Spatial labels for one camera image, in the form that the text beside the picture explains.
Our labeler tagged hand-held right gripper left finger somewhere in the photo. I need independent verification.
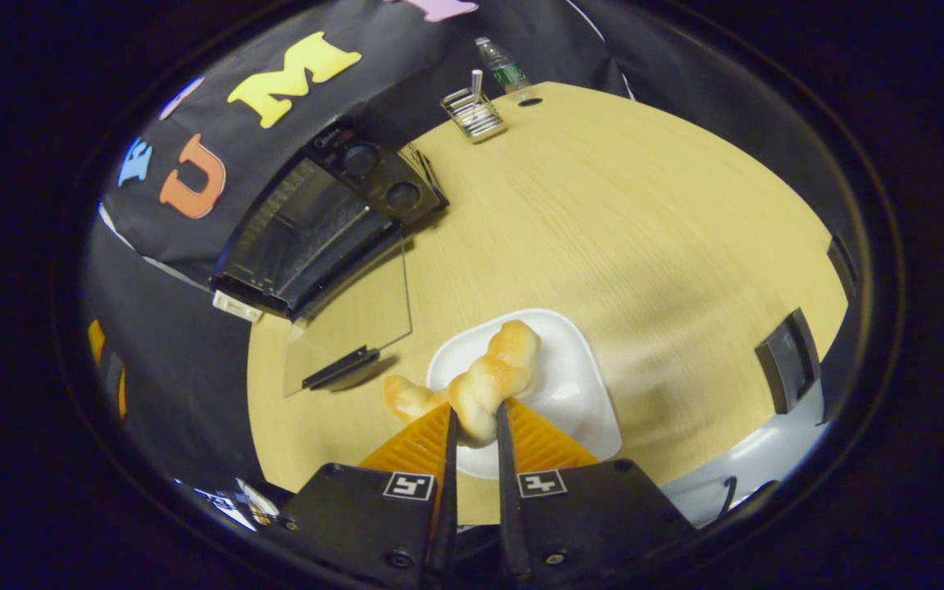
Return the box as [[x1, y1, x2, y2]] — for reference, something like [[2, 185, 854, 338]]
[[275, 402, 461, 583]]

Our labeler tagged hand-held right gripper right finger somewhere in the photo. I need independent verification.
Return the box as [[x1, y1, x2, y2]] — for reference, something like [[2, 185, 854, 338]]
[[495, 399, 698, 584]]

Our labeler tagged twisted bread roll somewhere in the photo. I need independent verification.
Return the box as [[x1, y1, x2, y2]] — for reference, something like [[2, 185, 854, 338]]
[[382, 320, 542, 450]]

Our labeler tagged black electric oven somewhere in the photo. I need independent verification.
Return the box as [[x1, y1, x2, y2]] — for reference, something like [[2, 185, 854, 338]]
[[210, 115, 450, 398]]

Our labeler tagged white square plate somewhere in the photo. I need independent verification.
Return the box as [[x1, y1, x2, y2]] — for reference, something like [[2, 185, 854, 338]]
[[425, 308, 622, 480]]

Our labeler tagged black rectangular block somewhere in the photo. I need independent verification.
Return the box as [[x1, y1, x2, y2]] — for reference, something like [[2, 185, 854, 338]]
[[755, 308, 821, 415]]

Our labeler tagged clear plastic water bottle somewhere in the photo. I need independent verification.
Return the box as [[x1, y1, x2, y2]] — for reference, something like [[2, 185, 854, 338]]
[[474, 36, 532, 93]]

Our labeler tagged small metal wire rack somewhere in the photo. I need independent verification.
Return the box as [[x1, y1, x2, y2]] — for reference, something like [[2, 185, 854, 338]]
[[440, 70, 507, 144]]

